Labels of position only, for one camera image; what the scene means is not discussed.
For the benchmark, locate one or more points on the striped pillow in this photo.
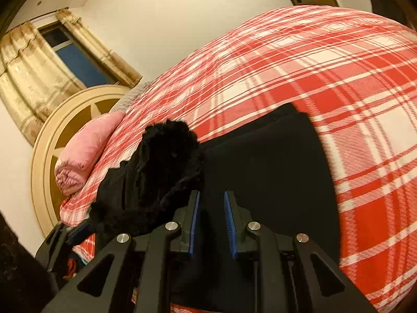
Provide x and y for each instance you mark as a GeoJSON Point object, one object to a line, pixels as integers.
{"type": "Point", "coordinates": [133, 96]}

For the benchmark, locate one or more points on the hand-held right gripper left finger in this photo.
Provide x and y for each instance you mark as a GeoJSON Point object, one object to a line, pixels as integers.
{"type": "Point", "coordinates": [194, 221]}

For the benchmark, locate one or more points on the cream star headboard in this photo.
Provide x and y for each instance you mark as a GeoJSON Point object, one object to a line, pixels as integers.
{"type": "Point", "coordinates": [42, 169]}

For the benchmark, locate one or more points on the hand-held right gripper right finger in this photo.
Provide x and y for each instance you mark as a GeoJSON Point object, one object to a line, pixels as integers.
{"type": "Point", "coordinates": [230, 225]}

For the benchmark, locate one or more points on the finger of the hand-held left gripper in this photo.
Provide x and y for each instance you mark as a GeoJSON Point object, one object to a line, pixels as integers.
{"type": "Point", "coordinates": [78, 234]}

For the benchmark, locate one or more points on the bed with red plaid sheet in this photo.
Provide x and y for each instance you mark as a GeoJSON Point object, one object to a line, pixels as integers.
{"type": "Point", "coordinates": [293, 71]}

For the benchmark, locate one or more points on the wide beige patterned curtain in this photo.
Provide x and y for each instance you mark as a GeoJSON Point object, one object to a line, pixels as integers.
{"type": "Point", "coordinates": [29, 81]}

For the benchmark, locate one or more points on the narrow beige patterned curtain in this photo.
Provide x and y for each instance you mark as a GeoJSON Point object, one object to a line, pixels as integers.
{"type": "Point", "coordinates": [97, 49]}

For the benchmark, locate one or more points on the black pants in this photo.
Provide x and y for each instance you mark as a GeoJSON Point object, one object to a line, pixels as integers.
{"type": "Point", "coordinates": [260, 169]}

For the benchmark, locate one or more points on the window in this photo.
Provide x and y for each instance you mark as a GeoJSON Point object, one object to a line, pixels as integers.
{"type": "Point", "coordinates": [78, 62]}

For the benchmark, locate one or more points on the person's left forearm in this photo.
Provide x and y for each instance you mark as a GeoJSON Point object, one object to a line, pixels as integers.
{"type": "Point", "coordinates": [19, 267]}

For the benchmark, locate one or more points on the folded pink blanket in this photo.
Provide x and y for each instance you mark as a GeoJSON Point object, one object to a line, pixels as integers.
{"type": "Point", "coordinates": [84, 150]}

